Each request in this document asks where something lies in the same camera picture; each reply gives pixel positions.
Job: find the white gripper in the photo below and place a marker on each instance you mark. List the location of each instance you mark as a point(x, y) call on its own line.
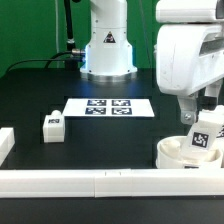
point(187, 60)

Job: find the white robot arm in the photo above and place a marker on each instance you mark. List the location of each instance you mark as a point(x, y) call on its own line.
point(109, 56)

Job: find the white marker sheet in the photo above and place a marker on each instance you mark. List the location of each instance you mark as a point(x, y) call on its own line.
point(108, 108)

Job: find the white U-shaped fence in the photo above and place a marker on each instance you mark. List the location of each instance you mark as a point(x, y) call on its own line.
point(111, 183)

